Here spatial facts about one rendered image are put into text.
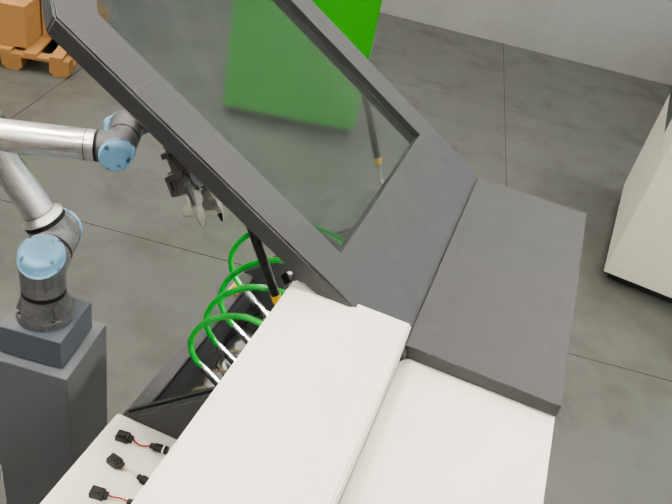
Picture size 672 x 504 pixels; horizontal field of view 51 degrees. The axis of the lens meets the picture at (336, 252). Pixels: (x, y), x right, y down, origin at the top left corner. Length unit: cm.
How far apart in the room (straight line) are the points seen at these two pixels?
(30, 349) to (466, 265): 121
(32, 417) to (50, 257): 54
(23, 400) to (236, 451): 132
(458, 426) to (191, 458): 45
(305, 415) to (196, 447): 16
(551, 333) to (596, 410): 226
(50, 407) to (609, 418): 251
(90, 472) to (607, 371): 284
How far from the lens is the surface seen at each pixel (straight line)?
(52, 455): 236
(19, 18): 557
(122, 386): 311
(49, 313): 203
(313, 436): 100
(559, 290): 151
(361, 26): 484
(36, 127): 176
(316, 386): 106
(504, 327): 135
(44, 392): 214
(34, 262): 193
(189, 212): 175
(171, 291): 355
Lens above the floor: 232
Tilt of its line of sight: 36 degrees down
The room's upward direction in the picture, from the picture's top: 13 degrees clockwise
